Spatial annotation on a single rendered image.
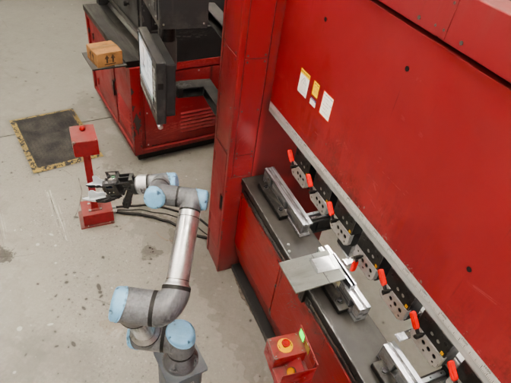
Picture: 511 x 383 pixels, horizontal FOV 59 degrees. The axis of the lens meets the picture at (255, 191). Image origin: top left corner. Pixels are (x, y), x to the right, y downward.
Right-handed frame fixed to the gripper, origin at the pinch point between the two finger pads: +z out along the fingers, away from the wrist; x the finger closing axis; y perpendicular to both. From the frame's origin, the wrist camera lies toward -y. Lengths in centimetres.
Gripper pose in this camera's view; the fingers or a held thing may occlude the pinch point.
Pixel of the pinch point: (87, 192)
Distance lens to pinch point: 184.0
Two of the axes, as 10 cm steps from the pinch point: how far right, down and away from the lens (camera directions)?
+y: -1.0, -6.2, -7.8
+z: -9.9, 0.8, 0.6
